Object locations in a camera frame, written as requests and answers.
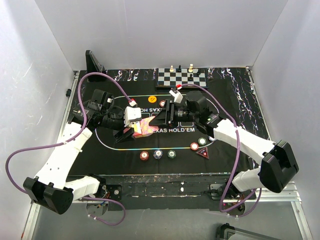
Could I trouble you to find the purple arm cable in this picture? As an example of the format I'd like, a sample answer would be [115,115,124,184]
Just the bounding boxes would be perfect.
[5,71,138,226]
[176,83,263,219]

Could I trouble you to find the red poker chip stack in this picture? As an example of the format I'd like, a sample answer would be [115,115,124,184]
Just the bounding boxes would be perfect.
[140,151,149,161]

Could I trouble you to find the black triangular all-in marker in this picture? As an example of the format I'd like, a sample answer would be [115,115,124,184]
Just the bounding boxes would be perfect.
[196,147,209,159]

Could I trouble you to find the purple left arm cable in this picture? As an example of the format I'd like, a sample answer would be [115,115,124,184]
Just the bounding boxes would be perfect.
[5,71,138,226]

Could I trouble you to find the black poker table mat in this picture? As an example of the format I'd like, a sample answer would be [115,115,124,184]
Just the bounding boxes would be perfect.
[69,76,253,176]

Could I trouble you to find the green poker chip stack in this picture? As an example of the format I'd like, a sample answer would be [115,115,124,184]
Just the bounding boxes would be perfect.
[167,150,177,159]

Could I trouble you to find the red chips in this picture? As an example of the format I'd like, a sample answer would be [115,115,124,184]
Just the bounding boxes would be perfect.
[159,100,166,107]
[190,142,199,151]

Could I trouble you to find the black white chessboard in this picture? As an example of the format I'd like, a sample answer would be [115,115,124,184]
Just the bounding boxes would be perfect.
[155,68,208,91]

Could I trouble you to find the white chess piece right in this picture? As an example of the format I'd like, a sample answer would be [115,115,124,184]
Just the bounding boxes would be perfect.
[188,63,193,73]

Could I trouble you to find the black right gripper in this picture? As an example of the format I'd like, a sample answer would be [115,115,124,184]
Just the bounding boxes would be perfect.
[149,99,198,129]

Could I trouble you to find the black chess piece left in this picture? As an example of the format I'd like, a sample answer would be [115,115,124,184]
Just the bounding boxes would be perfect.
[176,65,182,73]

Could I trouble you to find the green chips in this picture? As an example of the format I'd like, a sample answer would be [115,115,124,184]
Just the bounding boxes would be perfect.
[198,137,207,146]

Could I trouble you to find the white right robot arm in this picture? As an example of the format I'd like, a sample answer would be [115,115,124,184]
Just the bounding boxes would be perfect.
[165,85,299,199]

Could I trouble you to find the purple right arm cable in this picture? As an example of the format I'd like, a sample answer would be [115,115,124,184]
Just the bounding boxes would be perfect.
[176,83,263,219]

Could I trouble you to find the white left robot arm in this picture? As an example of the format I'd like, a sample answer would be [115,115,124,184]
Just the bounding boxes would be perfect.
[23,89,160,215]

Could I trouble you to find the red-backed playing card deck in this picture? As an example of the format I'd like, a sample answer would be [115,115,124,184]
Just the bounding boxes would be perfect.
[133,116,155,138]

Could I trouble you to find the black card dealer shoe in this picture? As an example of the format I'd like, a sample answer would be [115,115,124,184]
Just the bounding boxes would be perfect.
[85,50,107,82]

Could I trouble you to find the blue poker chip stack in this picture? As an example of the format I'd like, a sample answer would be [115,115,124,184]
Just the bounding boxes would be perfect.
[153,149,163,160]

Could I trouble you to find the yellow big blind button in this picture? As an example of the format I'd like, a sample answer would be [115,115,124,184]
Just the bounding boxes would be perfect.
[148,95,157,103]

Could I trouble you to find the black case corner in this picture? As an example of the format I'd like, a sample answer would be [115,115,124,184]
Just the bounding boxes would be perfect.
[216,223,278,240]

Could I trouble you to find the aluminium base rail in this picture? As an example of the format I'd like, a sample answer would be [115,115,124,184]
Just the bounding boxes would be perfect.
[31,180,302,204]

